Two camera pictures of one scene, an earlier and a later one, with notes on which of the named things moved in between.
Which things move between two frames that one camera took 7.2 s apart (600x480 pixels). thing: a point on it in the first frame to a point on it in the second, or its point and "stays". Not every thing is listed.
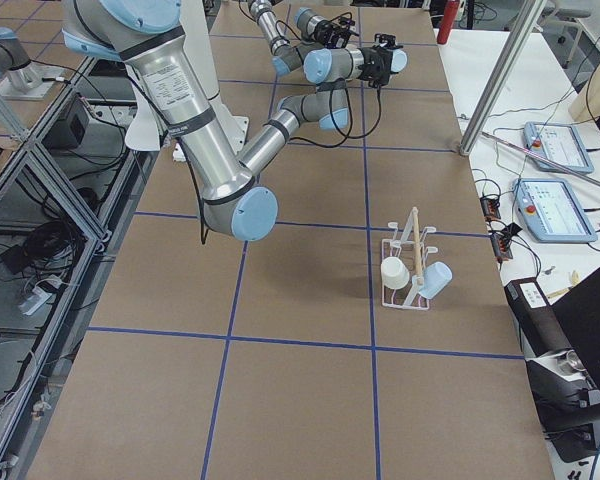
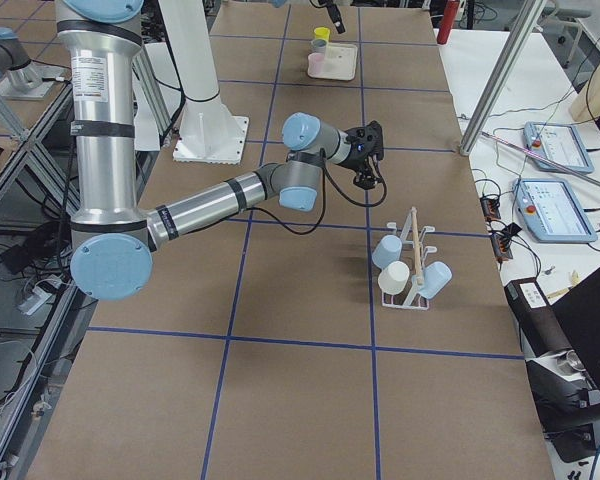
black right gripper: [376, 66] to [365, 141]
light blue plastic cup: [398, 61] to [387, 251]
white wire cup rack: [412, 251] stays
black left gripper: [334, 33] to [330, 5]
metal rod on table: [580, 173] stays
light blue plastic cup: [436, 276] stays
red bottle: [448, 19] stays
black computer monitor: [590, 319] stays
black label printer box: [542, 327] stays
